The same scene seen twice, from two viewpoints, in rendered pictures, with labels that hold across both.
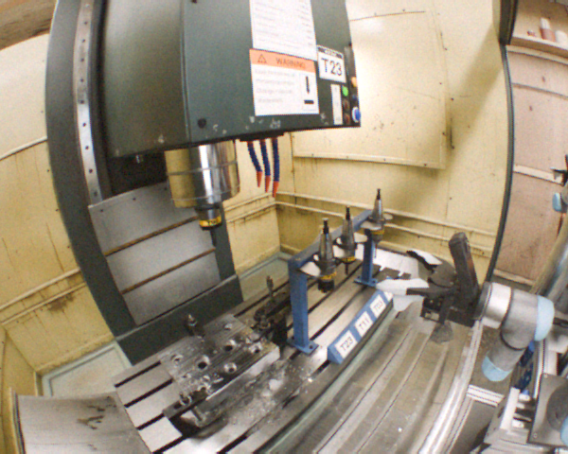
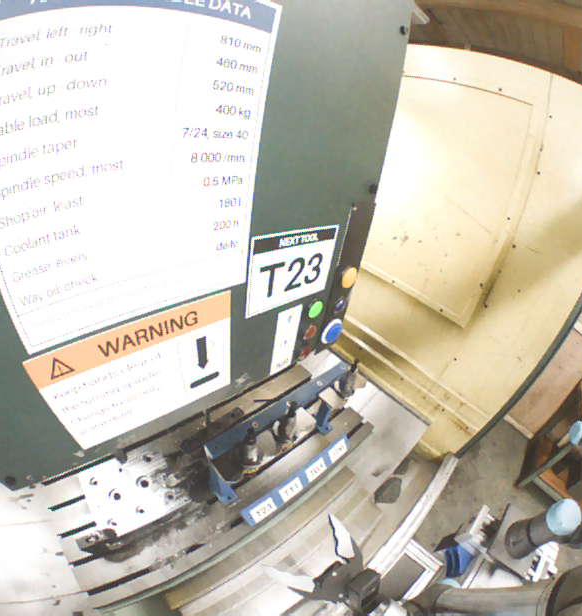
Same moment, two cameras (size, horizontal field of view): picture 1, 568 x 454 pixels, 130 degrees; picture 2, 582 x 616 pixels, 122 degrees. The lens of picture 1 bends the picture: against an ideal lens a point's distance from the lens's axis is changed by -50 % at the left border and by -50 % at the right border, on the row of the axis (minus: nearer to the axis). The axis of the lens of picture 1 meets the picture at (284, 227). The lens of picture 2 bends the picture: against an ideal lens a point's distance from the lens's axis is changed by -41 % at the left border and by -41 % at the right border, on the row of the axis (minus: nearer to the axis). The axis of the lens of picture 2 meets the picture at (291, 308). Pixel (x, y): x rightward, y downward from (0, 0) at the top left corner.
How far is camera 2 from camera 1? 0.42 m
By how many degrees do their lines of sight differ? 12
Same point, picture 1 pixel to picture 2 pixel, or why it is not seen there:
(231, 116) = (44, 463)
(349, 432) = (248, 580)
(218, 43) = not seen: outside the picture
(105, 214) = not seen: hidden behind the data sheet
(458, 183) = (472, 348)
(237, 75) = (21, 418)
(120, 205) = not seen: hidden behind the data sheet
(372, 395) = (281, 552)
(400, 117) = (434, 239)
